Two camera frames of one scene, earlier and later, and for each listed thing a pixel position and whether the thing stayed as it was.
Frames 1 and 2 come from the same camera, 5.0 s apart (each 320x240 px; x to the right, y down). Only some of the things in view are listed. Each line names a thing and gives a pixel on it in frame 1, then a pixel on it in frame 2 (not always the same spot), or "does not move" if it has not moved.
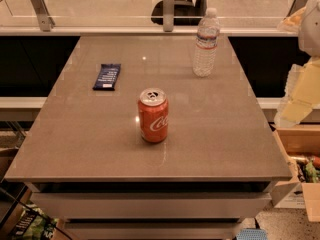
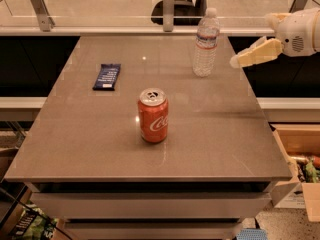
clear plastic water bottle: [208, 29] does not move
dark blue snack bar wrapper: [107, 76] does not move
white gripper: [310, 30] → [295, 34]
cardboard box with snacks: [300, 144] does not move
